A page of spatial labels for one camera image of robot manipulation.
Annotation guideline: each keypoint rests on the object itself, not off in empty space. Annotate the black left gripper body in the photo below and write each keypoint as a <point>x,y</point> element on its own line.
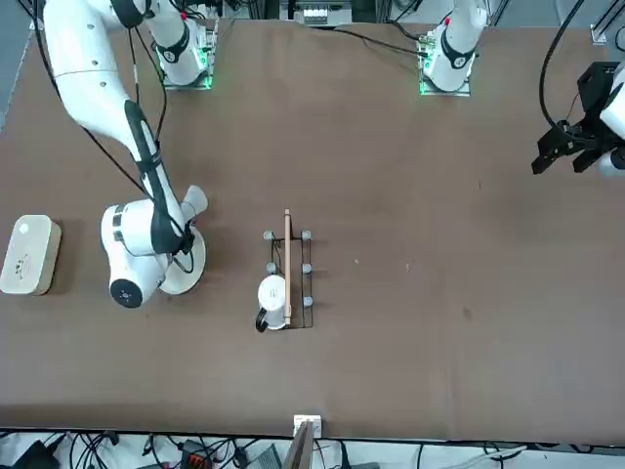
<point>598,88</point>

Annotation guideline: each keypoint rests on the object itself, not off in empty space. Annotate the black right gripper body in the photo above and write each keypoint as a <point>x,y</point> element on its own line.
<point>184,239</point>

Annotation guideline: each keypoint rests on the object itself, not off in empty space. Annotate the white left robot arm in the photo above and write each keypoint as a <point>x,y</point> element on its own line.
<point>454,58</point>

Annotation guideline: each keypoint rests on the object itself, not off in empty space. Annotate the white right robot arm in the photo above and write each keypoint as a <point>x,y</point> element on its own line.
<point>88,73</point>

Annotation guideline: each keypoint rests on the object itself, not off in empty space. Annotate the white round plate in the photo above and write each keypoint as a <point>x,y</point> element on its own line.
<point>188,281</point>

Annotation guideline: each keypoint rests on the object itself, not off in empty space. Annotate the cream rectangular lidded box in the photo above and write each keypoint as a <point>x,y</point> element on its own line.
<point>29,254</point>

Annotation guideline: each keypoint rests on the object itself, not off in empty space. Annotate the red electronic device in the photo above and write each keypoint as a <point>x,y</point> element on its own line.
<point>194,460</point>

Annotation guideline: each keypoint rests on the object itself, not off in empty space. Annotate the grey power strip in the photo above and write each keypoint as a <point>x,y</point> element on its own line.
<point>313,14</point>

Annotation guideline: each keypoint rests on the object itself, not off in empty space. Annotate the aluminium frame post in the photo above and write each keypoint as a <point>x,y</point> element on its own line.
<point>303,449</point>

